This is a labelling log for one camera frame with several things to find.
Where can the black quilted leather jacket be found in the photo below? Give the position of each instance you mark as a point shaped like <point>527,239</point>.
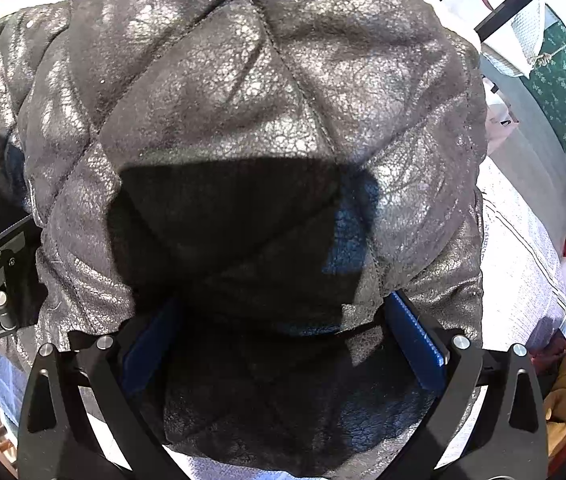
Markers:
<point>263,160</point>

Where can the white striped bed sheet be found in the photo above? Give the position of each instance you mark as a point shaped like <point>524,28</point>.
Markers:
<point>518,260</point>

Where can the yellow cloth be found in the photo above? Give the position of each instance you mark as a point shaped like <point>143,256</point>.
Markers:
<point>563,390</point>

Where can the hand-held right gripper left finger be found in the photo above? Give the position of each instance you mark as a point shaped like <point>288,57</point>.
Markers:
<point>149,355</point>

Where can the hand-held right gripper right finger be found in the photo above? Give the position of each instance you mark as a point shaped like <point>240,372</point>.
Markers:
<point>417,341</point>

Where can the white textured cloth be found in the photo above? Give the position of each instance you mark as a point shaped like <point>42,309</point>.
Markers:
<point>524,35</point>

